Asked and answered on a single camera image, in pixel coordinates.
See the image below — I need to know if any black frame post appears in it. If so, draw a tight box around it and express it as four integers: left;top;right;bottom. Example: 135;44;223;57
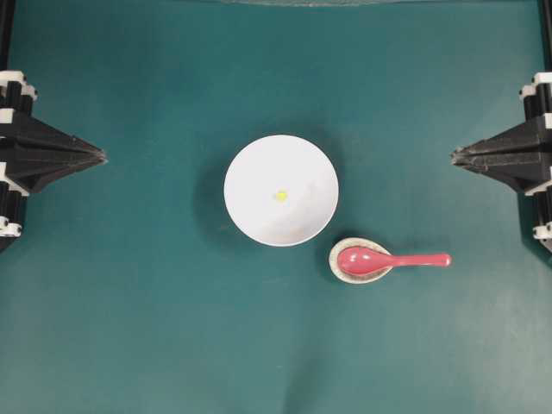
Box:
0;0;16;71
538;0;552;72

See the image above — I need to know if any crackle glazed spoon rest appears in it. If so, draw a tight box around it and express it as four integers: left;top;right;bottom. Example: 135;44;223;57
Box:
329;237;392;285

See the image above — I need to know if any white round bowl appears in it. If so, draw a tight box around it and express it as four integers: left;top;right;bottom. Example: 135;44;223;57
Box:
223;135;339;247

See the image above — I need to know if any left black frame post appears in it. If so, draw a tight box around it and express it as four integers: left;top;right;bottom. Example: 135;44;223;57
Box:
0;0;16;71

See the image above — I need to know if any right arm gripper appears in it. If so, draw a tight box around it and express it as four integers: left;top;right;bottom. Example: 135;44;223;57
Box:
450;72;552;254

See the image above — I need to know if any pink ceramic soup spoon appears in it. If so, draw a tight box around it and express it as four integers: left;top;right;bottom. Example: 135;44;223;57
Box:
337;247;452;276

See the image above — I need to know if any right black frame post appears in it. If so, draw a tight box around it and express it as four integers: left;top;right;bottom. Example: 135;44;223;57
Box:
538;0;552;72

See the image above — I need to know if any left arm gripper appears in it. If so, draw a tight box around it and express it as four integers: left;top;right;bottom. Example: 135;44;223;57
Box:
1;70;106;253

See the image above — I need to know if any yellow hexagonal prism block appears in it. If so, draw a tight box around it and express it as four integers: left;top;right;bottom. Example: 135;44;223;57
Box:
275;191;288;202

